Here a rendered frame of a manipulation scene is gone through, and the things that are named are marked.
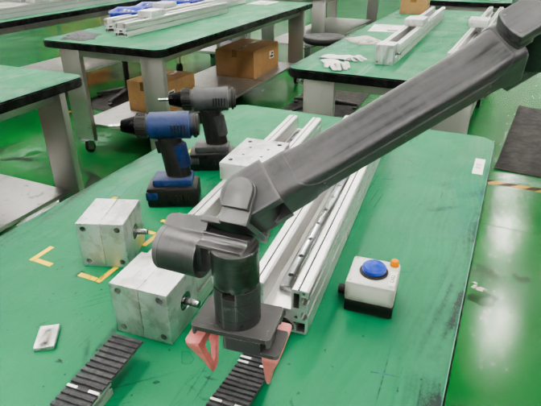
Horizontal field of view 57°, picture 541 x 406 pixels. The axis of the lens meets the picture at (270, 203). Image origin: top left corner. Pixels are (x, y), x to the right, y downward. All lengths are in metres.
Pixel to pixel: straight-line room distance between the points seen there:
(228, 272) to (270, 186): 0.11
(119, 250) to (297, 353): 0.40
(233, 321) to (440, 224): 0.66
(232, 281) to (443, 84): 0.32
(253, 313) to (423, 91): 0.32
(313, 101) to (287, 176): 2.01
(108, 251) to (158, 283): 0.23
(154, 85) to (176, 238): 2.61
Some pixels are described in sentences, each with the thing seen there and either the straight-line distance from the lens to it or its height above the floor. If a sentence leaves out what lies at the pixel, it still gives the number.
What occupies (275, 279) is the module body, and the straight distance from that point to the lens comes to 0.84.
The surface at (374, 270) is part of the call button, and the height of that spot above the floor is 0.85.
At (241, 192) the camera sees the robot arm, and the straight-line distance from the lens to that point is 0.56.
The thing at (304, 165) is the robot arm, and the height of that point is 1.11.
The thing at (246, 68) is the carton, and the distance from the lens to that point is 4.58.
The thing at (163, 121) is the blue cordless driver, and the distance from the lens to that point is 1.12.
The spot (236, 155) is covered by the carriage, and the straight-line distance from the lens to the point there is 1.12.
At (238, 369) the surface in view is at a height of 0.80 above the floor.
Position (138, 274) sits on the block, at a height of 0.87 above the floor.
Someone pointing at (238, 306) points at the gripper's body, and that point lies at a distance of 0.59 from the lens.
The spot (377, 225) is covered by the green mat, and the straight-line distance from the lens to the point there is 1.11.
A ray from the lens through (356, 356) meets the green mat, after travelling 0.79.
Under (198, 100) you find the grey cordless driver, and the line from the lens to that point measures 1.30.
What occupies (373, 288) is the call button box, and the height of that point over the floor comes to 0.84.
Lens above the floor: 1.34
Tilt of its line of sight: 28 degrees down
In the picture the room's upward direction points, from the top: straight up
